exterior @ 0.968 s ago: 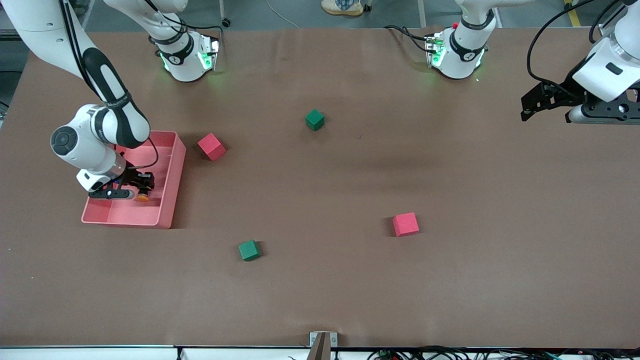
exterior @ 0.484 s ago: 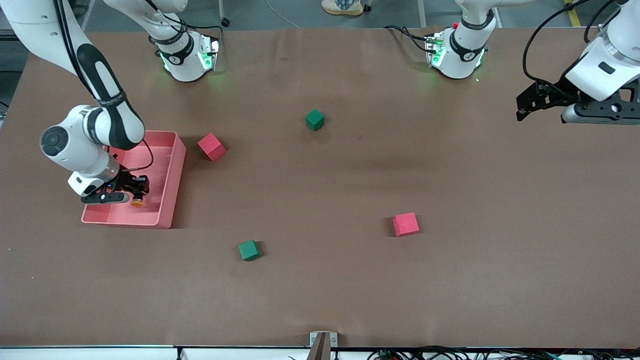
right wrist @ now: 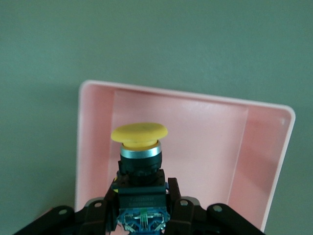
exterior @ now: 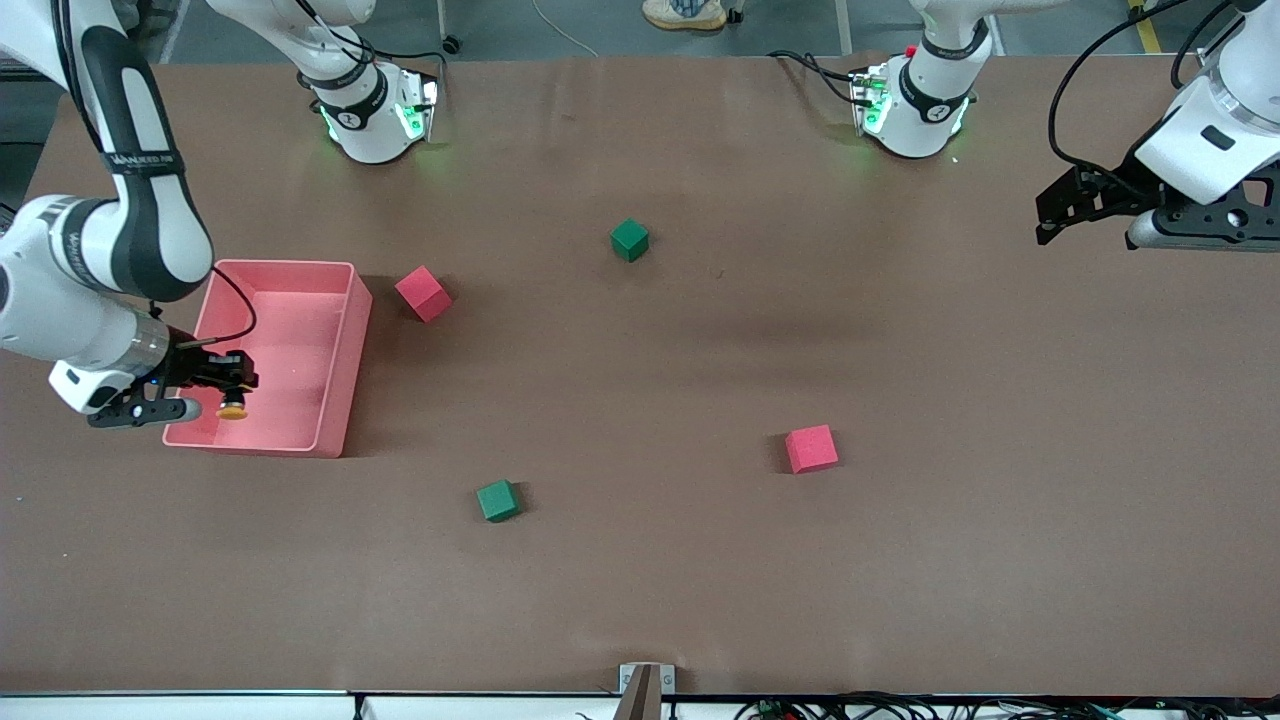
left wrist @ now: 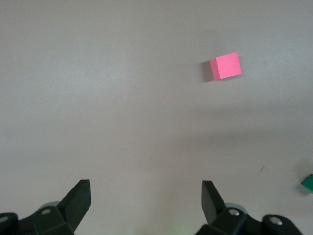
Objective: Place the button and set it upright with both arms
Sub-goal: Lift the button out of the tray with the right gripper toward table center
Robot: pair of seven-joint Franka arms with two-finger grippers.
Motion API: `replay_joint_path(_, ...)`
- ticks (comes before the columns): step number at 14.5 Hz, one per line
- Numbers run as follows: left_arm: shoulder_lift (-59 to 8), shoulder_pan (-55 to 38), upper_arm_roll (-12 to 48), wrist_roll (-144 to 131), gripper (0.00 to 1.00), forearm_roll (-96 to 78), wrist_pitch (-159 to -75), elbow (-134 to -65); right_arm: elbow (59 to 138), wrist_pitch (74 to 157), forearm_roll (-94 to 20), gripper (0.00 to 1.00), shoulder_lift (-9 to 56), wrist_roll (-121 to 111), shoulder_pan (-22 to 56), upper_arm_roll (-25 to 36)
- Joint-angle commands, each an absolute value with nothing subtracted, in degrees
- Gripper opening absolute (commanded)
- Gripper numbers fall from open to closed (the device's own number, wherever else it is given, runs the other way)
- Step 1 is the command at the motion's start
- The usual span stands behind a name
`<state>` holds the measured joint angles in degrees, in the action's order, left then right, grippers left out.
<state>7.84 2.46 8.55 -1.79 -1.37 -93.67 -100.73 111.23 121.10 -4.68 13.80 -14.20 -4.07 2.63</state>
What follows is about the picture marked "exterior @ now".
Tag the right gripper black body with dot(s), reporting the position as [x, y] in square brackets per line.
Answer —
[191, 366]

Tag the orange round button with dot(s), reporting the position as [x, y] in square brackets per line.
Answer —
[233, 411]

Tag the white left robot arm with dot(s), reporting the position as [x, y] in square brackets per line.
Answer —
[925, 100]

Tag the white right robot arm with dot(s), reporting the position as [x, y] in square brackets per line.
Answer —
[150, 230]

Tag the pink plastic bin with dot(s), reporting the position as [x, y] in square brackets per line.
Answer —
[290, 330]

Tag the pink foam cube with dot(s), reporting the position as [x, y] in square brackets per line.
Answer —
[811, 449]
[424, 295]

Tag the green foam cube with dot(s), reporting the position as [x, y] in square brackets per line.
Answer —
[629, 241]
[497, 501]

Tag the chair leg with caster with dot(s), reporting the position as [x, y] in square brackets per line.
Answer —
[453, 44]

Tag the beige shoe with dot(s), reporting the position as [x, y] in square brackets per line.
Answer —
[685, 12]

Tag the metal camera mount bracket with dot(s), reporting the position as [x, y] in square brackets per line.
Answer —
[647, 690]

